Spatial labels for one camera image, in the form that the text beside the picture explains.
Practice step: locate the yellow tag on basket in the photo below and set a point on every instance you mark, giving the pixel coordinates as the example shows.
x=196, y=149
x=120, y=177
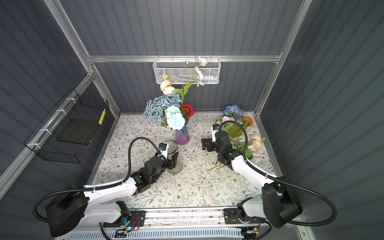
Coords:
x=102, y=116

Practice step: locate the blue hydrangea flower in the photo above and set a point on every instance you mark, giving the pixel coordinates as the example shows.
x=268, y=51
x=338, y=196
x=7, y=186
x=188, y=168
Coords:
x=233, y=111

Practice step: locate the red gerbera flower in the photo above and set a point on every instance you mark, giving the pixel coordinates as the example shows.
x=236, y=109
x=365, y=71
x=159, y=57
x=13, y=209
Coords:
x=187, y=111

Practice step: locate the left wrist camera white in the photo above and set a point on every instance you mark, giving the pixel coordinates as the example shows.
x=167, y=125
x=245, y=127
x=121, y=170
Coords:
x=163, y=150

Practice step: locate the pink peach flower bunch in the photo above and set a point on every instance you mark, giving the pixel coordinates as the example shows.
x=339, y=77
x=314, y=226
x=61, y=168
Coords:
x=244, y=147

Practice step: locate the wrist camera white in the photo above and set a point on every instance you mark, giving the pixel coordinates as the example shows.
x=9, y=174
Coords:
x=163, y=150
x=215, y=129

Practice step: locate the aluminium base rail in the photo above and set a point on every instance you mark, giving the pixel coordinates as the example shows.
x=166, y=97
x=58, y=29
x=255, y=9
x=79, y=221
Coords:
x=193, y=222

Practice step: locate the marker pen in basket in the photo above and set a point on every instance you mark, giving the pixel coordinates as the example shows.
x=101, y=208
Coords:
x=212, y=79

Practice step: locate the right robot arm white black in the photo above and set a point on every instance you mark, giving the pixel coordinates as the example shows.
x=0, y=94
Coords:
x=279, y=203

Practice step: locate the floral patterned table mat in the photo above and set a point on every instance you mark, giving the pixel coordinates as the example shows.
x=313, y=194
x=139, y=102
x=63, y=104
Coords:
x=202, y=182

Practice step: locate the blue purple glass vase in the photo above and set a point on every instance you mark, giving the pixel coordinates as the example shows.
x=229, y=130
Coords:
x=182, y=136

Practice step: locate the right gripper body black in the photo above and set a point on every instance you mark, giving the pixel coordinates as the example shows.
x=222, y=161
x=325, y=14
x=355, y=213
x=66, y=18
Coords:
x=219, y=151

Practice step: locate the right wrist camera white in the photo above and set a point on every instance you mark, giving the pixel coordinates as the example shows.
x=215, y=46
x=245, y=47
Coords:
x=215, y=129

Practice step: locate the clear ribbed glass vase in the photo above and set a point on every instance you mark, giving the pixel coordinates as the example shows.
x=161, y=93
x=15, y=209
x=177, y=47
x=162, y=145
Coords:
x=173, y=147

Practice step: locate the white poppy flower stem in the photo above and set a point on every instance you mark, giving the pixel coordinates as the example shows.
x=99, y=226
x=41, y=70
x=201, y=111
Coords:
x=197, y=78

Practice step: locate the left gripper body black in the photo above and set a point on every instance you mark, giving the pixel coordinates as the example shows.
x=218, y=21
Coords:
x=162, y=166

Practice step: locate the pale blue peony stem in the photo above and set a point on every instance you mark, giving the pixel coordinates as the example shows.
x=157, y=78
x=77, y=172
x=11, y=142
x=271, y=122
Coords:
x=174, y=117

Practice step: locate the white wire mesh basket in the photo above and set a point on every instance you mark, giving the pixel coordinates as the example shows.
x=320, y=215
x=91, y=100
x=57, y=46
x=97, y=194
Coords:
x=179, y=72

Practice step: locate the white peony flower stem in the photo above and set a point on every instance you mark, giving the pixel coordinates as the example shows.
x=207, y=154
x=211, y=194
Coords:
x=166, y=86

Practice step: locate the dusty blue rose bunch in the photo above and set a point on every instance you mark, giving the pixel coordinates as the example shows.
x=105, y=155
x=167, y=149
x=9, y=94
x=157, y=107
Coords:
x=155, y=109

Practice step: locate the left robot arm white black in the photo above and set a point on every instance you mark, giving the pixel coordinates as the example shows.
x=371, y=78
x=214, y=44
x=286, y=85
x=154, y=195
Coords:
x=69, y=210

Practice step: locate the black wire wall basket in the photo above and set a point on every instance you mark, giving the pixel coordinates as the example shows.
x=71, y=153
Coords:
x=66, y=135

